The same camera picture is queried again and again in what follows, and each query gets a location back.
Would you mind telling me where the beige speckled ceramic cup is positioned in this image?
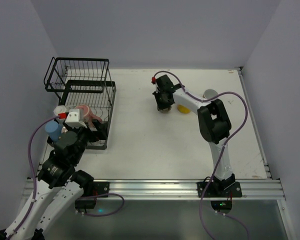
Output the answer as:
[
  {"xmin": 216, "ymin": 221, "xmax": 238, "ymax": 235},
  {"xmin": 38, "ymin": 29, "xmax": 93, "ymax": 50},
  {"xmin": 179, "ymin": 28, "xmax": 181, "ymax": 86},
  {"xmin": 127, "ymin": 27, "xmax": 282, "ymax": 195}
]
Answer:
[{"xmin": 157, "ymin": 106, "xmax": 172, "ymax": 114}]

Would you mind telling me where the yellow mug black handle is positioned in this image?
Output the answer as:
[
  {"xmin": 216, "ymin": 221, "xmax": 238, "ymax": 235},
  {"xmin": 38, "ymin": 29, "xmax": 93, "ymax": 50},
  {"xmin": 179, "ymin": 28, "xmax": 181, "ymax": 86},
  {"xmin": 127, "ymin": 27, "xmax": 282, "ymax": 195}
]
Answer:
[{"xmin": 177, "ymin": 104, "xmax": 191, "ymax": 114}]

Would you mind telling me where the pink square mug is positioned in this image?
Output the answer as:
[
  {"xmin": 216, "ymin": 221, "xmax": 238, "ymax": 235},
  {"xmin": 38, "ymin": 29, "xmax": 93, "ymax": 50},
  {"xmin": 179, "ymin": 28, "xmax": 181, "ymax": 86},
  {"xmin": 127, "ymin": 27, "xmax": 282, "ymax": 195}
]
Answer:
[{"xmin": 202, "ymin": 89, "xmax": 218, "ymax": 99}]

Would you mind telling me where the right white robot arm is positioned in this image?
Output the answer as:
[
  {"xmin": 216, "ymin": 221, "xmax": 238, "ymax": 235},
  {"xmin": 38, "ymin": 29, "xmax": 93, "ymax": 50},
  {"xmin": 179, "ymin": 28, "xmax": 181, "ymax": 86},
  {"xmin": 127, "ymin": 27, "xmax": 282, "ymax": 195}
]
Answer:
[{"xmin": 151, "ymin": 74, "xmax": 236, "ymax": 192}]

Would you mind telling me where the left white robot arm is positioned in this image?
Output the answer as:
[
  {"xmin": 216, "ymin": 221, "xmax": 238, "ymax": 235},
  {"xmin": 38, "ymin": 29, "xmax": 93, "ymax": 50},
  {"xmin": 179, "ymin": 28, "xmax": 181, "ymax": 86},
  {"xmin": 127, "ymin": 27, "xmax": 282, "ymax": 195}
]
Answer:
[{"xmin": 0, "ymin": 120, "xmax": 98, "ymax": 240}]

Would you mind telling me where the pink speckled mug in rack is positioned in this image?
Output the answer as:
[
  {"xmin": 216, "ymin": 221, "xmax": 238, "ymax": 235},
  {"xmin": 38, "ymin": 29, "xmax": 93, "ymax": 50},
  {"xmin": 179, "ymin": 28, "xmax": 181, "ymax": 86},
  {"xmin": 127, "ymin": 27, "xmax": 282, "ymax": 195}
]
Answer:
[{"xmin": 75, "ymin": 104, "xmax": 103, "ymax": 128}]

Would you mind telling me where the light blue plastic cup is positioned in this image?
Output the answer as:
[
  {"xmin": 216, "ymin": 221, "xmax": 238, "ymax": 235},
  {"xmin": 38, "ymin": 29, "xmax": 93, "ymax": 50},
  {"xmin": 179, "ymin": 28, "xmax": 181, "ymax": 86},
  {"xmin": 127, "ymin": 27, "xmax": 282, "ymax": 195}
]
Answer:
[{"xmin": 44, "ymin": 120, "xmax": 62, "ymax": 142}]

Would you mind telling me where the white hexagonal cup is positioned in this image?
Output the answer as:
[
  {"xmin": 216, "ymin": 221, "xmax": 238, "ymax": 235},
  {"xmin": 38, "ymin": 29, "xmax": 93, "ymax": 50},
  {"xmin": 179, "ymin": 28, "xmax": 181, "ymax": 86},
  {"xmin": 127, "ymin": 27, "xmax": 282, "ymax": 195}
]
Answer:
[{"xmin": 53, "ymin": 105, "xmax": 70, "ymax": 116}]

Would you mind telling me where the black wire dish rack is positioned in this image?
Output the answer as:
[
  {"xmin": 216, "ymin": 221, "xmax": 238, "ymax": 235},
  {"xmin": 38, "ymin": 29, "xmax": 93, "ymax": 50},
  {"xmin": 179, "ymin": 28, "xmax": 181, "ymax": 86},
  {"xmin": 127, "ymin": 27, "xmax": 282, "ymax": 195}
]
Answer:
[{"xmin": 43, "ymin": 57, "xmax": 117, "ymax": 150}]

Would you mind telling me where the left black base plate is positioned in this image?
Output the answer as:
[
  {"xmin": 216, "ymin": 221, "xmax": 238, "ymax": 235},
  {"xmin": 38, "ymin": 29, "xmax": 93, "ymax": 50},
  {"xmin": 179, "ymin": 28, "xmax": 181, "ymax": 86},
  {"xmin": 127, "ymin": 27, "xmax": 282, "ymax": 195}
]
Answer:
[{"xmin": 82, "ymin": 181, "xmax": 110, "ymax": 197}]

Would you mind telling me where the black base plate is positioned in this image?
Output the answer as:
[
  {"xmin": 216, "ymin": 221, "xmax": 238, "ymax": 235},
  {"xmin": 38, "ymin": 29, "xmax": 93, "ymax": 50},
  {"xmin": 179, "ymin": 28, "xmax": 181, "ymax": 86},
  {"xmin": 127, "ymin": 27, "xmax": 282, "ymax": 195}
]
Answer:
[
  {"xmin": 204, "ymin": 174, "xmax": 243, "ymax": 199},
  {"xmin": 82, "ymin": 181, "xmax": 110, "ymax": 197}
]

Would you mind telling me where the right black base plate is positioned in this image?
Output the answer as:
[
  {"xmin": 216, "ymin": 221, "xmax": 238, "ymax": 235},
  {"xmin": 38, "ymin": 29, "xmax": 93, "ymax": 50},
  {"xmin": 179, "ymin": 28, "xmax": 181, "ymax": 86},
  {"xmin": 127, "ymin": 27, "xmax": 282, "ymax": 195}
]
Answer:
[{"xmin": 204, "ymin": 174, "xmax": 243, "ymax": 199}]

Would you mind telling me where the aluminium mounting rail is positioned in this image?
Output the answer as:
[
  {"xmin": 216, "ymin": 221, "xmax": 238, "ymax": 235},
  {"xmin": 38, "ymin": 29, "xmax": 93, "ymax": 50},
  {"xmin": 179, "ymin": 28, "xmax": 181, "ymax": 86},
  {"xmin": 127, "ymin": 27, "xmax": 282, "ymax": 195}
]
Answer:
[{"xmin": 21, "ymin": 178, "xmax": 286, "ymax": 201}]

